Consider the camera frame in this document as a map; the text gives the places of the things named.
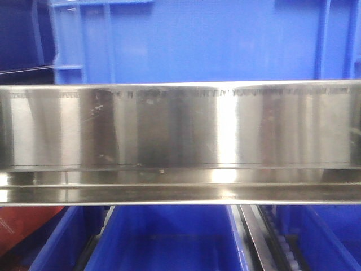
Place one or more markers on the upper blue shelf bin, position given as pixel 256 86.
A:
pixel 198 41

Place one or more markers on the red box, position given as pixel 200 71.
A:
pixel 24 231

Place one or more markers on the lower middle blue bin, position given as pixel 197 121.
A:
pixel 169 237

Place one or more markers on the metal roller track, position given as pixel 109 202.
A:
pixel 265 247

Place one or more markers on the lower left blue bin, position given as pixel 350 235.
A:
pixel 70 237

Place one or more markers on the lower right blue bin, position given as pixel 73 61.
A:
pixel 327 235

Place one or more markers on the dark blue bin upper left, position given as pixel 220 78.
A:
pixel 27 43

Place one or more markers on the stainless steel shelf rail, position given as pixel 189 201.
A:
pixel 256 142

